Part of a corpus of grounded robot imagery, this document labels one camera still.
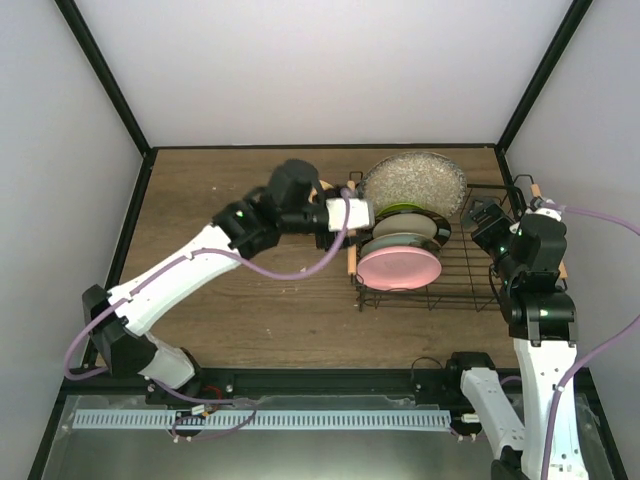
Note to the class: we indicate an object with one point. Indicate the white slotted cable duct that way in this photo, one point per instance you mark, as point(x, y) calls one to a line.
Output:
point(397, 420)

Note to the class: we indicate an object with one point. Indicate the pink plate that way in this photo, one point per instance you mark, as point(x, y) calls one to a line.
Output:
point(399, 267)

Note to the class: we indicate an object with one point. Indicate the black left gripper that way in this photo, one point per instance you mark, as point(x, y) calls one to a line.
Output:
point(328, 241)

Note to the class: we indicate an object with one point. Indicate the light teal plate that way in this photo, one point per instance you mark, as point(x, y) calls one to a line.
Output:
point(393, 240)

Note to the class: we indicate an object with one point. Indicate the green plate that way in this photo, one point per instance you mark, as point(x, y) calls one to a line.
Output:
point(401, 207)

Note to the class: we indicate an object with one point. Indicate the speckled grey large plate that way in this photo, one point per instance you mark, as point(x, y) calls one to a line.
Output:
point(428, 180)

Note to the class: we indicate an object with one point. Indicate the orange plate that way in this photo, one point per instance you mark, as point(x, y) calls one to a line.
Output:
point(325, 186)

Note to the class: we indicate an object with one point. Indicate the right wooden rack handle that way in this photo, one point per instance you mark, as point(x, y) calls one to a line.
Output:
point(536, 192)

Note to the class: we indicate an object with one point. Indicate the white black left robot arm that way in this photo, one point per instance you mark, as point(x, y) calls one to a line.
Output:
point(119, 320)

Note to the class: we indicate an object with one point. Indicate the wooden rack handle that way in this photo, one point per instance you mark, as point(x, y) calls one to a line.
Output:
point(536, 192)
point(351, 250)

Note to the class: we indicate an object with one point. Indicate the left wooden rack handle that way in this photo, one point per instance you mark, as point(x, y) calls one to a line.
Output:
point(351, 250)

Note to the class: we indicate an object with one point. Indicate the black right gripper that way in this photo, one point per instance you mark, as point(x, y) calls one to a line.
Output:
point(499, 219)

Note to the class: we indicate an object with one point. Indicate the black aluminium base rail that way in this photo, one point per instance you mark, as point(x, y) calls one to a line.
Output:
point(426, 386)

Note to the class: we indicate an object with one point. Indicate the black cage frame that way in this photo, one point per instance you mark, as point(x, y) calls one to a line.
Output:
point(49, 446)

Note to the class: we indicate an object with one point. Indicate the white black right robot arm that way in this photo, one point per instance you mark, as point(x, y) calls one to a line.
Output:
point(543, 441)

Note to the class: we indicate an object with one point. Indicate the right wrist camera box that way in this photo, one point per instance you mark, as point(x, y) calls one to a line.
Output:
point(545, 207)

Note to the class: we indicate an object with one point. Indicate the black wire dish rack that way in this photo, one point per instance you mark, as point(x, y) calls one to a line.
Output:
point(465, 282)

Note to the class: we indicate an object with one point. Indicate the glossy black plate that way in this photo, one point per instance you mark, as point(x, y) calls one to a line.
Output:
point(433, 245)

